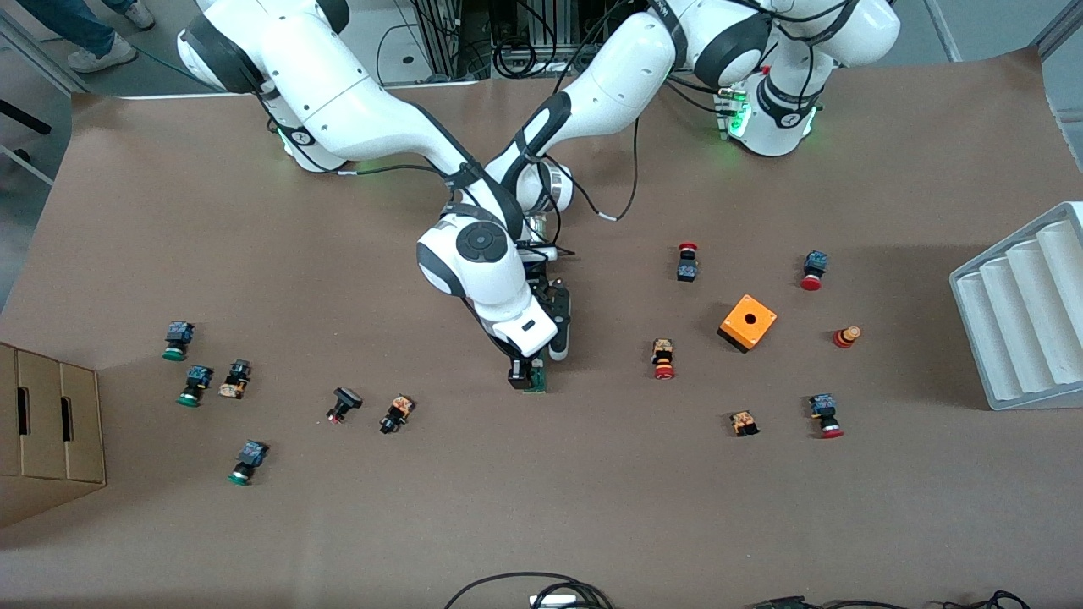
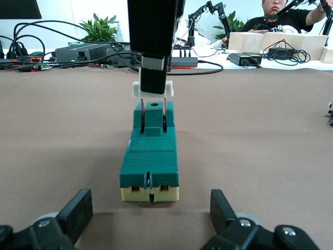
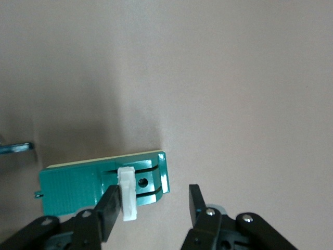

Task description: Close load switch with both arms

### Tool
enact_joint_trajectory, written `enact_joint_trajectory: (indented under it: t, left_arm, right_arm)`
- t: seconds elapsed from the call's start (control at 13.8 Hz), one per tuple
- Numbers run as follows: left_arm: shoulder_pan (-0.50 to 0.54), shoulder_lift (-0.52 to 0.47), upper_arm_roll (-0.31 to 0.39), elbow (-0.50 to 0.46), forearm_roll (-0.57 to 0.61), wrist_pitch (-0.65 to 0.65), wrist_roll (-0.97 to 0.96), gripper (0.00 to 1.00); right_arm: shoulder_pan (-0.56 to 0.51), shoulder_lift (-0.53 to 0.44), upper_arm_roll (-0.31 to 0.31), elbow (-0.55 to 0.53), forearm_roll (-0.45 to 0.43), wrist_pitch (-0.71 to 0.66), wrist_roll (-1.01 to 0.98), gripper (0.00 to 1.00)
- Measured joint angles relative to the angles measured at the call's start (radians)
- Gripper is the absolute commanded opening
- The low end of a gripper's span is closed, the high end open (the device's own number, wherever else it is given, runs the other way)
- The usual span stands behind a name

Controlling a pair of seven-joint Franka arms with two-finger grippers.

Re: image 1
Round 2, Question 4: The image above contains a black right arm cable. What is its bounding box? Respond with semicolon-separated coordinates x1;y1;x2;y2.
334;161;462;180

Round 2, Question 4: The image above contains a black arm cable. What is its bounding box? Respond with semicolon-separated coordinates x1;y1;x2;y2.
334;161;462;180
554;118;641;222

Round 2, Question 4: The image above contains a grey metal bar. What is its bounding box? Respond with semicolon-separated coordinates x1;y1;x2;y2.
0;142;57;187

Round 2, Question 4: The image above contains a grey sneaker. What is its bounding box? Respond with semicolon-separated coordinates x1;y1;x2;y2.
106;0;156;30
66;34;138;74

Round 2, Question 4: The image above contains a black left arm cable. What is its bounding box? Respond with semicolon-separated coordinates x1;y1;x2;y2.
554;118;641;222

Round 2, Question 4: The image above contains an aluminium frame bar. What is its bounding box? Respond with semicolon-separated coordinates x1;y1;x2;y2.
0;8;77;96
1028;0;1083;60

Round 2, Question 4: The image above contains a black pushbutton orange contact block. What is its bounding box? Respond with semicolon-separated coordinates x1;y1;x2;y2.
378;394;415;436

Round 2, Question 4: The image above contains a black metal bar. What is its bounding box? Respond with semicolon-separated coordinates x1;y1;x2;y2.
0;99;53;136

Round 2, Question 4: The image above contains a red mushroom pushbutton blue block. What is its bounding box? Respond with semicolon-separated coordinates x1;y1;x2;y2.
809;393;845;440

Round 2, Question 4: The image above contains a black equipment rack with cables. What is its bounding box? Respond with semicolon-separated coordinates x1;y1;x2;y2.
415;0;678;81

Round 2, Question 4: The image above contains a grey white ribbed tray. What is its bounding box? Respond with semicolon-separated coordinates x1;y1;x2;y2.
949;201;1083;412

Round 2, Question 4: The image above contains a black red pushbutton head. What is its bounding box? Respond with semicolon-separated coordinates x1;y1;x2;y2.
326;387;364;425

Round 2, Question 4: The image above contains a black looped floor cable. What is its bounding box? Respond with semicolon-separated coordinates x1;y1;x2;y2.
444;573;614;609

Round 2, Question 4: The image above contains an orange button enclosure box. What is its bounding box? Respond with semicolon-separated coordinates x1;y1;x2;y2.
717;294;778;354

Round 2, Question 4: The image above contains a blue jeans leg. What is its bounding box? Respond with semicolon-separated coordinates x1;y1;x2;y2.
17;0;115;58

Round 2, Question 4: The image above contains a brown cardboard box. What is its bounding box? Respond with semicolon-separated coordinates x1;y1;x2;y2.
0;343;107;529

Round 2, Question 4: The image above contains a green pushbutton blue contact block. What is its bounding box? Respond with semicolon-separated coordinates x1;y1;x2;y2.
176;365;214;408
162;321;195;362
227;440;270;486

